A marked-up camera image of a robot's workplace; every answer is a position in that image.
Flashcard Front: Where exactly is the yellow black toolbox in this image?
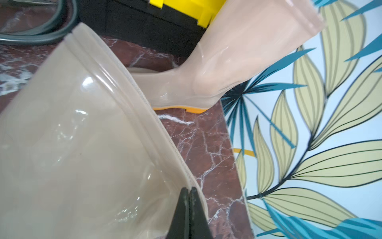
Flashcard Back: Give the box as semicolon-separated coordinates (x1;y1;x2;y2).
78;1;224;57

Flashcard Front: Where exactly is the coiled black cable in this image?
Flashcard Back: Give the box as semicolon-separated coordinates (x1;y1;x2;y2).
0;0;80;46

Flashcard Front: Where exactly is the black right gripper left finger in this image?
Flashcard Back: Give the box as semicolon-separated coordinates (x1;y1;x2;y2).
166;187;190;239

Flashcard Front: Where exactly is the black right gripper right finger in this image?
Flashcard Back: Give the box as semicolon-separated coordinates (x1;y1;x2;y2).
189;187;213;239

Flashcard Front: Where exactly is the beige boot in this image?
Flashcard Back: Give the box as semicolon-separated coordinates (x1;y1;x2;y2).
1;24;208;239
128;1;324;114

